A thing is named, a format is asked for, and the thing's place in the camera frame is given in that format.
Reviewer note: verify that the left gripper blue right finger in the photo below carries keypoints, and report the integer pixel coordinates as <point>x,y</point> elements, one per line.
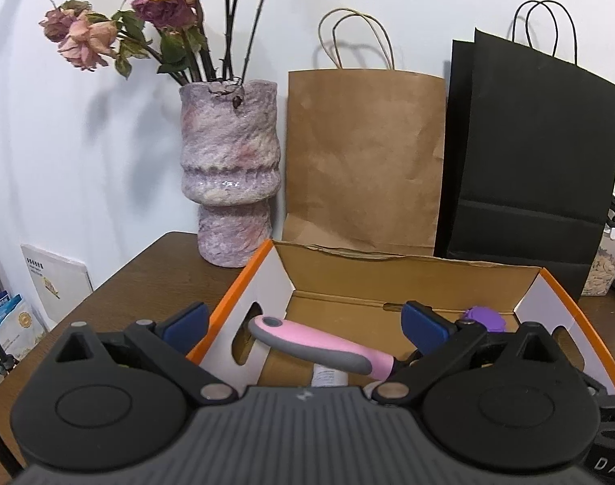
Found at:
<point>425,328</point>

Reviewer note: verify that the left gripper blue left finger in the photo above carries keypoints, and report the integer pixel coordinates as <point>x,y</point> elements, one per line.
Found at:
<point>184,330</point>

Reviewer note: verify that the purple plastic bottle cap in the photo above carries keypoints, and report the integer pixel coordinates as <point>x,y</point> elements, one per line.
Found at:
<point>489,318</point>

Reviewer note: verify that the pink grey pet brush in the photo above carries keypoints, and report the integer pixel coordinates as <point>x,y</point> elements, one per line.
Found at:
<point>328,350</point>

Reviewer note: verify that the white ribbed bottle cap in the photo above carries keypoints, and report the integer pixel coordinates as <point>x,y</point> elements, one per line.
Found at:
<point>325,377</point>

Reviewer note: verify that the white booklet on floor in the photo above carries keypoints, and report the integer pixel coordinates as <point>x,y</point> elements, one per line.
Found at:
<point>61,283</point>

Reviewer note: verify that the blue white package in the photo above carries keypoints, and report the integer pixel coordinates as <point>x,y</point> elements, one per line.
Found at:
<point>20,327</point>

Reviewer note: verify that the brown paper bag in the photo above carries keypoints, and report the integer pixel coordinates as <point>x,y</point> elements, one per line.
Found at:
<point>364,155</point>

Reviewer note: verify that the clear seed storage container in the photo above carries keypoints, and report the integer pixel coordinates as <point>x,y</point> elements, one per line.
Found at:
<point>602,271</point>

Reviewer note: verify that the black paper bag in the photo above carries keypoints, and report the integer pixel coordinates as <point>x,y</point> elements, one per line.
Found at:
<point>529,159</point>

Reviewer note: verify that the purple ceramic vase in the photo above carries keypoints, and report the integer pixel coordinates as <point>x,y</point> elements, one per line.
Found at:
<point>230,156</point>

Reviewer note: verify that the dried rose bouquet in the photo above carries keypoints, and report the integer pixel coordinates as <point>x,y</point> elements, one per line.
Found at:
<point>171,32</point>

